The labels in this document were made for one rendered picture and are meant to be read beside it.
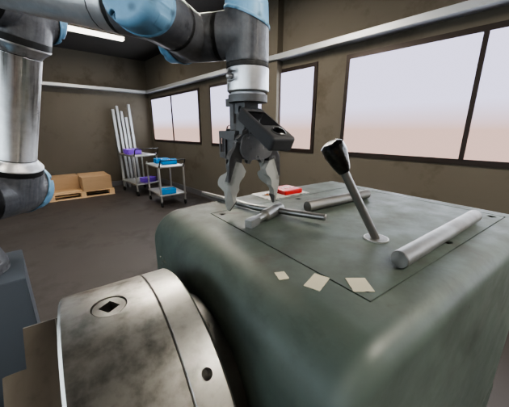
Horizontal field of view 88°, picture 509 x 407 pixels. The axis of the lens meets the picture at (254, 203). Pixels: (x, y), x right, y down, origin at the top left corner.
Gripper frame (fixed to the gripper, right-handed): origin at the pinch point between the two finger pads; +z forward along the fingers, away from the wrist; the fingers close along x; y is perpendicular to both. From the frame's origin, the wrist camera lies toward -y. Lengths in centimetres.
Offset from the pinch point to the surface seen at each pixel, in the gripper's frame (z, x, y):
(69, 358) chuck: 4.7, 31.3, -17.2
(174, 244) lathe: 5.1, 15.8, 1.4
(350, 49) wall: -98, -243, 163
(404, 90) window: -50, -248, 100
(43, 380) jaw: 12.9, 34.9, -8.5
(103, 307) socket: 4.1, 28.2, -12.0
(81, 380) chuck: 5.5, 30.8, -19.2
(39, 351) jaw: 10.6, 34.9, -6.3
